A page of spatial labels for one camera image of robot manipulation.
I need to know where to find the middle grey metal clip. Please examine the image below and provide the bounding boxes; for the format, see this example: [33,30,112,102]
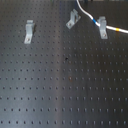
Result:
[66,9,81,29]

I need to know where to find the grey metal clip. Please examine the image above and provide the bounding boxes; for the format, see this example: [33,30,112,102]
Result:
[24,20,35,44]
[66,9,81,29]
[98,16,108,39]

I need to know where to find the left grey metal clip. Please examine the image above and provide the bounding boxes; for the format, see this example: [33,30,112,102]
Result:
[24,20,35,44]

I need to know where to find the right grey metal clip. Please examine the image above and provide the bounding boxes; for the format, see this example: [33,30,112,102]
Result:
[98,16,108,39]

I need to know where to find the white cable with tape marks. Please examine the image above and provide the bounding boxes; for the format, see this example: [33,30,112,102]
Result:
[76,0,128,34]

